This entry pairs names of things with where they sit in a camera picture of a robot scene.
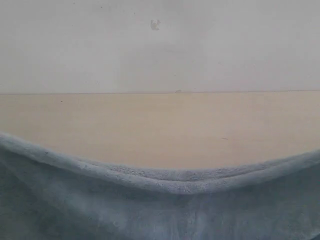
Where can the light blue fluffy towel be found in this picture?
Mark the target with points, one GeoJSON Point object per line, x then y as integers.
{"type": "Point", "coordinates": [45, 195]}

